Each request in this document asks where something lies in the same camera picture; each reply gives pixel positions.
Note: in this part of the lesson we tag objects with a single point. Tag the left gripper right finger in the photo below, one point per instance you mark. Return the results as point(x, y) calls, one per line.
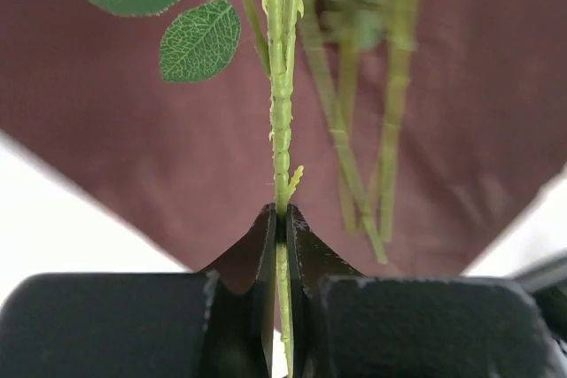
point(329, 306)

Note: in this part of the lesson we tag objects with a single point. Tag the mauve rose stem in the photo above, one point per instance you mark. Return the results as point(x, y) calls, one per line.
point(352, 26)

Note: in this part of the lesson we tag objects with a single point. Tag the light pink rose stem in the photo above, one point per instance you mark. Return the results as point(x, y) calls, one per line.
point(400, 30)

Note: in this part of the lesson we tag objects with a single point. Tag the white rose stem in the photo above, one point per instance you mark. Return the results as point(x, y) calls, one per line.
point(311, 38)

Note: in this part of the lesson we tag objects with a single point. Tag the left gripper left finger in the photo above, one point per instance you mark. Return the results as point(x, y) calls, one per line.
point(234, 321)

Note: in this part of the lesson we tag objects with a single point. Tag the orange brown rose stem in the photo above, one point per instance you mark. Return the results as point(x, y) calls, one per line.
point(198, 45)

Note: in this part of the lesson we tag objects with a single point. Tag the dark red wrapping cloth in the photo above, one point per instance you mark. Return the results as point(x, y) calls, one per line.
point(190, 165)

